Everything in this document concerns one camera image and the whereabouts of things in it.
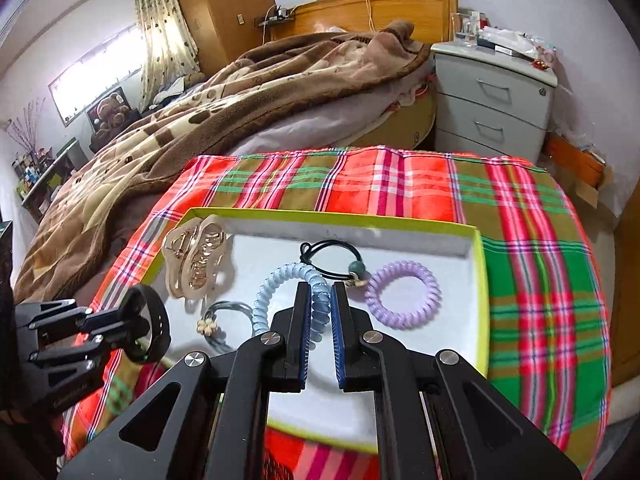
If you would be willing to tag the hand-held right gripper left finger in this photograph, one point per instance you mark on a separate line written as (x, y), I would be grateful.
(299, 345)

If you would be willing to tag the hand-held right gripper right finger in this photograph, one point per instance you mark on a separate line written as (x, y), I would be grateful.
(337, 345)

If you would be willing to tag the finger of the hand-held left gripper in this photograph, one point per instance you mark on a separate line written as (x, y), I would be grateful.
(100, 320)
(90, 352)

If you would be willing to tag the black hair band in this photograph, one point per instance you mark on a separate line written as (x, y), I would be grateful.
(161, 325)

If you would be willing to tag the black elastic tie with bead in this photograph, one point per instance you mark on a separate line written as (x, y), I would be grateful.
(325, 272)

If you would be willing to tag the yellow-green cardboard box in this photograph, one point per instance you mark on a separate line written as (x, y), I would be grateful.
(425, 355)

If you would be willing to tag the clear hair claw clip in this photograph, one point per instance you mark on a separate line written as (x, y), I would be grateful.
(195, 265)

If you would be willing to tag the shelf with bottles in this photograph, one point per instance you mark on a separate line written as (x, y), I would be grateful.
(42, 180)

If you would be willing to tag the brown patterned blanket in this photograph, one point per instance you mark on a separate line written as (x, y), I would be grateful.
(175, 135)

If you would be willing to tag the brown teddy bear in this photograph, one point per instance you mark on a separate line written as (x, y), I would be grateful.
(110, 117)

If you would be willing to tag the dried flower branches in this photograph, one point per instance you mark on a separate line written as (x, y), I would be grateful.
(25, 127)

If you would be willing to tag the plaid cloth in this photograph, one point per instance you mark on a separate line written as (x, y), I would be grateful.
(540, 285)

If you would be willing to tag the grey bed sheet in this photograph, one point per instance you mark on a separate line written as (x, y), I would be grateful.
(310, 127)

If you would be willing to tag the wooden bed side board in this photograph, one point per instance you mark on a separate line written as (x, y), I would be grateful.
(400, 127)

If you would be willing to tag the window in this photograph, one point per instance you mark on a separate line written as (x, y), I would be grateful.
(95, 75)

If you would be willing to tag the grey nightstand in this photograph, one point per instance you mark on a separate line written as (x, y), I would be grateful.
(490, 105)

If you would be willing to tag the wooden cabinet door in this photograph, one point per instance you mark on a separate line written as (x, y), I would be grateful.
(627, 310)

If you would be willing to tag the dotted curtain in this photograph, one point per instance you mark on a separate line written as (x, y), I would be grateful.
(165, 35)

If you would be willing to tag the orange box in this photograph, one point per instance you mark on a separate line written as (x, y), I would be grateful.
(575, 160)

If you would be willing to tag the black power strip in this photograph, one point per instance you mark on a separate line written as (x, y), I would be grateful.
(277, 16)

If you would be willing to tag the tall wooden wardrobe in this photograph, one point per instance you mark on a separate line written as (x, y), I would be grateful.
(220, 10)

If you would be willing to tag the wooden bed headboard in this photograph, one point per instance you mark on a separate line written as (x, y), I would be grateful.
(400, 10)

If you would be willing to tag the glass cup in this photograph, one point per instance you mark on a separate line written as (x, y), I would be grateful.
(462, 27)

